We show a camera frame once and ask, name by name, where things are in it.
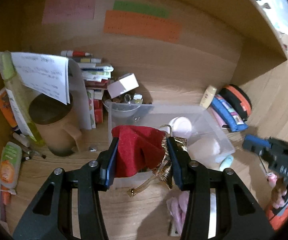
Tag light blue small tube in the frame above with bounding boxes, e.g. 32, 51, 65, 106
219, 155, 234, 172

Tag pink item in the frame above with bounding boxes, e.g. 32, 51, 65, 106
166, 191, 190, 236

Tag white pink-capped small jar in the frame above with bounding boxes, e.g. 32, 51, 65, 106
169, 116, 193, 139

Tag red velvet drawstring pouch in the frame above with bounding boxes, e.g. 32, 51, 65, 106
111, 124, 189, 197

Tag right hand pink nails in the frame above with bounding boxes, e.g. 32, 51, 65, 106
266, 173, 287, 210

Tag blue patchwork fabric pouch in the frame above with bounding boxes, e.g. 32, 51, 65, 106
211, 94, 248, 132

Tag black orange round case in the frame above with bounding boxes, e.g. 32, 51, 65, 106
219, 84, 252, 121

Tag orange green squeeze tube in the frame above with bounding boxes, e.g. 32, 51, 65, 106
0, 141, 22, 189

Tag cream small lotion bottle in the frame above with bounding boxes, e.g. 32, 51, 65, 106
199, 85, 217, 109

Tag brown ceramic mug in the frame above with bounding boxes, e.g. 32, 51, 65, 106
28, 94, 82, 157

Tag yellow-green spray bottle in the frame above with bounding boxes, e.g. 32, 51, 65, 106
0, 51, 45, 146

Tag orange book at left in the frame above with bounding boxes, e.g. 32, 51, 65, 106
0, 87, 18, 130

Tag white handwritten paper sheet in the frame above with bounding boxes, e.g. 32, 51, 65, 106
10, 51, 71, 105

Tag small pink white box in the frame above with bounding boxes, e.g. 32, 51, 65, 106
107, 73, 139, 99

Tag orange sticky note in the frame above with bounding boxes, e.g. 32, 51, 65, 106
103, 10, 182, 43

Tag red and white marker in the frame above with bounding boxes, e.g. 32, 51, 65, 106
60, 50, 92, 57

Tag green sticky note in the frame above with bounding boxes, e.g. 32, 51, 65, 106
113, 0, 169, 18

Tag pink sticky note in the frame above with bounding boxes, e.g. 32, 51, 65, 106
42, 0, 96, 24

